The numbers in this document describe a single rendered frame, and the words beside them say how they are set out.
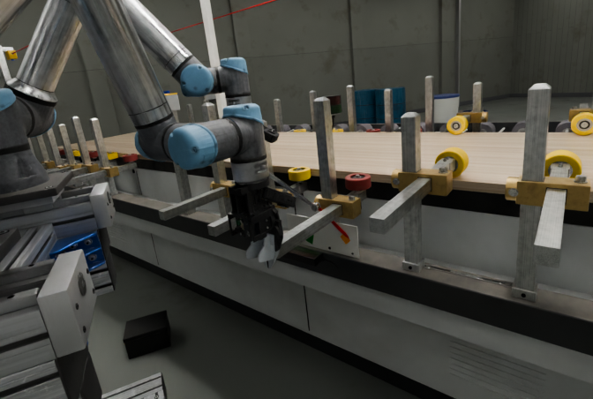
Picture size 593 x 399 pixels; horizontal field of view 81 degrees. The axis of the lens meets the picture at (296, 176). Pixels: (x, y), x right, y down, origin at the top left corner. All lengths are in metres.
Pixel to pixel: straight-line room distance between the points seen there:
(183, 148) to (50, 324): 0.29
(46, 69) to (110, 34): 0.47
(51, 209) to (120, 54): 0.49
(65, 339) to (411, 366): 1.21
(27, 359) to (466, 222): 1.02
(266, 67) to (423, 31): 4.50
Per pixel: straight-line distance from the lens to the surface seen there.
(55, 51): 1.13
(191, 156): 0.59
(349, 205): 0.99
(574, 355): 1.03
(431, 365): 1.47
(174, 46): 0.93
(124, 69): 0.68
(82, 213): 1.02
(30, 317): 0.56
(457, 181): 1.06
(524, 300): 0.94
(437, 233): 1.17
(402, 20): 10.06
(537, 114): 0.81
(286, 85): 8.20
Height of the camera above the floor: 1.21
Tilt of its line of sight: 15 degrees down
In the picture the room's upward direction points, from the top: 6 degrees counter-clockwise
